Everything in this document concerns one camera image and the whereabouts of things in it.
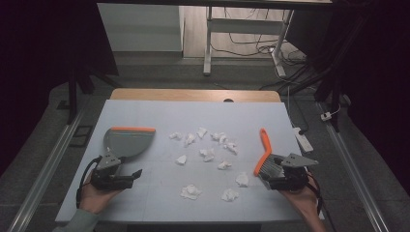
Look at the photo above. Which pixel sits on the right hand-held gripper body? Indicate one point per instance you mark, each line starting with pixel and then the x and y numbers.
pixel 298 160

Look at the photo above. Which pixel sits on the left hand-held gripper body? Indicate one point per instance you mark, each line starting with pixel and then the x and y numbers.
pixel 108 161

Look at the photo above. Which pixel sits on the grey dustpan with orange edge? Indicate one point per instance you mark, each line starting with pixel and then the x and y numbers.
pixel 129 143

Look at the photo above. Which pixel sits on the orange brush with grey bristles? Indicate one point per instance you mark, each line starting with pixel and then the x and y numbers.
pixel 266 141

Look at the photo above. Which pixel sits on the group of white paper wads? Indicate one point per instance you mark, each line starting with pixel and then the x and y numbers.
pixel 190 191

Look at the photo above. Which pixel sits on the person's right hand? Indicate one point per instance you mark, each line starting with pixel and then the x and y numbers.
pixel 304 201

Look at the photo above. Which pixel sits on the person's left hand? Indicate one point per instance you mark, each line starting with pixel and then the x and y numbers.
pixel 93 199

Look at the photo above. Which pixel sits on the white power strip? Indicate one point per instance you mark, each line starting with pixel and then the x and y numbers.
pixel 303 140

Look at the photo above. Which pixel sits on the small white adapter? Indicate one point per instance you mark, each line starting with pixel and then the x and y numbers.
pixel 326 116

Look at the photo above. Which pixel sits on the black tripod stand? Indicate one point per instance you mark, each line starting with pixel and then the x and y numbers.
pixel 73 93

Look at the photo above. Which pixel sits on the pale blue foam board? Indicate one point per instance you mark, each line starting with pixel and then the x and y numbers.
pixel 193 112

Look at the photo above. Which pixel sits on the wooden table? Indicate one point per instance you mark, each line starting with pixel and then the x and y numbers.
pixel 180 94

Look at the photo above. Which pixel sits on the dark curtain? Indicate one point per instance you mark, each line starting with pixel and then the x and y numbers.
pixel 380 64
pixel 38 48

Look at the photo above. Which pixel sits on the white cabinet panel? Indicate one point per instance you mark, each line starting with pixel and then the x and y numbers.
pixel 141 29

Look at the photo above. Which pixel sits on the black rectangular floor frame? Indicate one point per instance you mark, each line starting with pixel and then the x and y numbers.
pixel 75 137

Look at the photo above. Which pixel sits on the aluminium rail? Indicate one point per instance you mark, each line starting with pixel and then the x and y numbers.
pixel 48 161
pixel 351 167

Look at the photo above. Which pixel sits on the white desk frame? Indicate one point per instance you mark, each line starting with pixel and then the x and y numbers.
pixel 245 26

